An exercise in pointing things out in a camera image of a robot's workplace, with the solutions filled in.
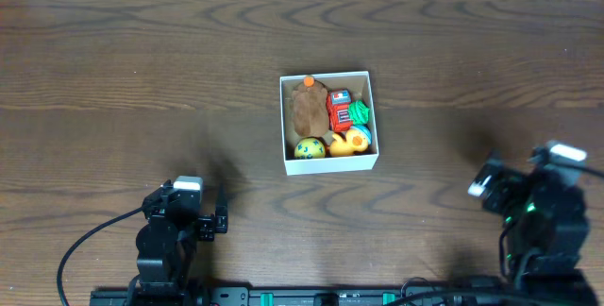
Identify yellow ball with blue letters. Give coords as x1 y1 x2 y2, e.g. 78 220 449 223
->
294 137 327 160

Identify yellow rubber duck blue hat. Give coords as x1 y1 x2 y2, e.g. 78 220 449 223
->
328 126 372 157

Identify green round plastic toy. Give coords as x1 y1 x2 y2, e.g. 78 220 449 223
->
348 100 371 125

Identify brown plush toy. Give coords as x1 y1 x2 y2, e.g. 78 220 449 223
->
292 76 329 138

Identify red toy car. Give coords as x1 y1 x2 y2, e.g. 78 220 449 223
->
327 89 353 132

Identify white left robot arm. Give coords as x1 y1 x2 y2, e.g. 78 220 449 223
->
136 176 228 300

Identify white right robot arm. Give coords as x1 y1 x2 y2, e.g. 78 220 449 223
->
468 147 597 305

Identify white cardboard box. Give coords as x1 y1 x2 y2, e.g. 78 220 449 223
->
279 71 379 176

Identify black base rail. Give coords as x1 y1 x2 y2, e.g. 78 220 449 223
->
90 277 504 306

